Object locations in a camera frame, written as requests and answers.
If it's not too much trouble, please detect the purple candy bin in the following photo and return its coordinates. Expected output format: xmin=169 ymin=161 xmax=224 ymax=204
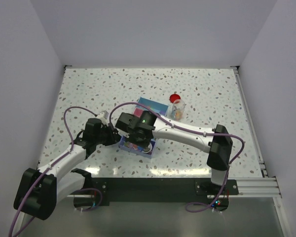
xmin=118 ymin=136 xmax=156 ymax=158

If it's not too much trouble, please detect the pink candy bin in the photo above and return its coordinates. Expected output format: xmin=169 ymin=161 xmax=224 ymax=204
xmin=133 ymin=108 xmax=144 ymax=118

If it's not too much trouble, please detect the clear plastic jar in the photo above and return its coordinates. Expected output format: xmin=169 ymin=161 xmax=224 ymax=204
xmin=171 ymin=99 xmax=186 ymax=121

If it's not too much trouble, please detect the red jar lid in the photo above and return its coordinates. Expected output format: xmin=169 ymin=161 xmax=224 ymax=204
xmin=169 ymin=94 xmax=181 ymax=103

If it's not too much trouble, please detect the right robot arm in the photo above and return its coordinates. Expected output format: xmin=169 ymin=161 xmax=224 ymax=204
xmin=115 ymin=111 xmax=233 ymax=194

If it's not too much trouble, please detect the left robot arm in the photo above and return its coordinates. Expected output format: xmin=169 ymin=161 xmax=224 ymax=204
xmin=13 ymin=118 xmax=121 ymax=220

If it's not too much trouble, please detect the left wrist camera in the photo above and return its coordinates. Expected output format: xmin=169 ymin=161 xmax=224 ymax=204
xmin=96 ymin=111 xmax=109 ymax=123

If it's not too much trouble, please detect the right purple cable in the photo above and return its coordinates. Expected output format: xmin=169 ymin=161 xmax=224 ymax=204
xmin=109 ymin=101 xmax=245 ymax=212

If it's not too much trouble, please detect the purple cable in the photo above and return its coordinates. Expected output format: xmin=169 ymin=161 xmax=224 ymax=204
xmin=8 ymin=106 xmax=107 ymax=237
xmin=109 ymin=101 xmax=245 ymax=212

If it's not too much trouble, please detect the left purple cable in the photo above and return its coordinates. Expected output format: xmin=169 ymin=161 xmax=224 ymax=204
xmin=8 ymin=106 xmax=107 ymax=237

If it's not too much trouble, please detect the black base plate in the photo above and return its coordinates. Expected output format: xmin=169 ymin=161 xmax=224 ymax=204
xmin=63 ymin=176 xmax=239 ymax=214

